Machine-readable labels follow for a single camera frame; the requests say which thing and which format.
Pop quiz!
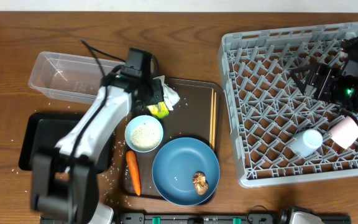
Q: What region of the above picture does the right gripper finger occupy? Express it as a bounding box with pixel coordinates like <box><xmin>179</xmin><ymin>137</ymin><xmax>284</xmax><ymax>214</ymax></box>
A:
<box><xmin>290</xmin><ymin>73</ymin><xmax>306</xmax><ymax>93</ymax></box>
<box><xmin>290</xmin><ymin>65</ymin><xmax>311</xmax><ymax>74</ymax></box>

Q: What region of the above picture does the green yellow snack wrapper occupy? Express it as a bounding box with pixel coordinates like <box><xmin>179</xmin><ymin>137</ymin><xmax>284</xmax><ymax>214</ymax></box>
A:
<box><xmin>147</xmin><ymin>101</ymin><xmax>169</xmax><ymax>119</ymax></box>

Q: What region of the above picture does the white napkin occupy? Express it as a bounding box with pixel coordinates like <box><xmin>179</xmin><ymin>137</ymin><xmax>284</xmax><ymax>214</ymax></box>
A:
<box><xmin>157</xmin><ymin>75</ymin><xmax>180</xmax><ymax>111</ymax></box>

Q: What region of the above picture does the light blue cup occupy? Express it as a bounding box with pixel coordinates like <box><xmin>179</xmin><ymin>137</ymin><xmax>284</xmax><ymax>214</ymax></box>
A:
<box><xmin>288</xmin><ymin>129</ymin><xmax>323</xmax><ymax>157</ymax></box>

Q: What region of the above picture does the pink cup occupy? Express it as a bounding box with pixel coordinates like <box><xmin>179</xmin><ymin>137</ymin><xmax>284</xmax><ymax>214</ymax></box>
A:
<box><xmin>328</xmin><ymin>116</ymin><xmax>358</xmax><ymax>149</ymax></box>

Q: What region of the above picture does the orange carrot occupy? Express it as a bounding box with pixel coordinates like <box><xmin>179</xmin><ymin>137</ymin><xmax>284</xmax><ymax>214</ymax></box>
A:
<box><xmin>126</xmin><ymin>151</ymin><xmax>142</xmax><ymax>196</ymax></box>

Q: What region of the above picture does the large blue plate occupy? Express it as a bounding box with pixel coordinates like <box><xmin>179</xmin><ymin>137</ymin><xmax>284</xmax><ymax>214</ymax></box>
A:
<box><xmin>152</xmin><ymin>138</ymin><xmax>220</xmax><ymax>206</ymax></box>

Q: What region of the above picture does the brown mushroom scrap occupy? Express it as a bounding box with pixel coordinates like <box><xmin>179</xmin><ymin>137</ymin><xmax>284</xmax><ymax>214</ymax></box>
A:
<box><xmin>193</xmin><ymin>172</ymin><xmax>209</xmax><ymax>195</ymax></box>

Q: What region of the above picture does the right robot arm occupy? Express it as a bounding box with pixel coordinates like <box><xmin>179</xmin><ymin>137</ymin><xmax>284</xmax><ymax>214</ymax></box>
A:
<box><xmin>290</xmin><ymin>37</ymin><xmax>358</xmax><ymax>127</ymax></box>

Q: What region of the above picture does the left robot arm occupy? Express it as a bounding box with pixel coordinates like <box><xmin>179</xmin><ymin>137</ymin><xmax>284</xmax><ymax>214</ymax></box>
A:
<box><xmin>30</xmin><ymin>66</ymin><xmax>163</xmax><ymax>223</ymax></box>

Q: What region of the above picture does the grey plastic dishwasher rack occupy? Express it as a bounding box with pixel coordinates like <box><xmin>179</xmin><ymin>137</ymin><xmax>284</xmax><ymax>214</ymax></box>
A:
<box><xmin>218</xmin><ymin>22</ymin><xmax>358</xmax><ymax>188</ymax></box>

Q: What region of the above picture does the light blue rice bowl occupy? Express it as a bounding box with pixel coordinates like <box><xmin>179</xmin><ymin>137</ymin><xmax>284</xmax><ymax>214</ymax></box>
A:
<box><xmin>124</xmin><ymin>115</ymin><xmax>163</xmax><ymax>152</ymax></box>

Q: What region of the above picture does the dark brown serving tray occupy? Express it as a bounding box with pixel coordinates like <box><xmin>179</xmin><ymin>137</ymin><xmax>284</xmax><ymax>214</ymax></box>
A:
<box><xmin>136</xmin><ymin>78</ymin><xmax>224</xmax><ymax>200</ymax></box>

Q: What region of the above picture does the wooden chopstick right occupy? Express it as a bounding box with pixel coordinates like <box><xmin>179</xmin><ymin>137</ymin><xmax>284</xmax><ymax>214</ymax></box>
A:
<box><xmin>211</xmin><ymin>91</ymin><xmax>216</xmax><ymax>150</ymax></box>

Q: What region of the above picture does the wooden chopstick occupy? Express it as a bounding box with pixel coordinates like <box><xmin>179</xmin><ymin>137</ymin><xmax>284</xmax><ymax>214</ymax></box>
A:
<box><xmin>209</xmin><ymin>88</ymin><xmax>214</xmax><ymax>148</ymax></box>
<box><xmin>211</xmin><ymin>91</ymin><xmax>216</xmax><ymax>150</ymax></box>

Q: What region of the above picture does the wooden chopstick left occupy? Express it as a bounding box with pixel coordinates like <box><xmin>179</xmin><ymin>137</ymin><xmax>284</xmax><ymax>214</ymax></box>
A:
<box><xmin>209</xmin><ymin>88</ymin><xmax>214</xmax><ymax>148</ymax></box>

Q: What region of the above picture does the clear plastic bin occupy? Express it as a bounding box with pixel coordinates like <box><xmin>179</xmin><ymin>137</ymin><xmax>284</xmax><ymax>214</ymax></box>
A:
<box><xmin>29</xmin><ymin>52</ymin><xmax>122</xmax><ymax>104</ymax></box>

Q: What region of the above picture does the black plastic tray bin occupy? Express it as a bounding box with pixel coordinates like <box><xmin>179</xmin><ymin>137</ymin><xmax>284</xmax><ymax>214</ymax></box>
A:
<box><xmin>18</xmin><ymin>112</ymin><xmax>115</xmax><ymax>174</ymax></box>

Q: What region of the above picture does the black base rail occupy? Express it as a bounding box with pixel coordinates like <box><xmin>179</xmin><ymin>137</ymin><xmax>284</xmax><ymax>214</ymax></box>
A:
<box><xmin>113</xmin><ymin>212</ymin><xmax>352</xmax><ymax>224</ymax></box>

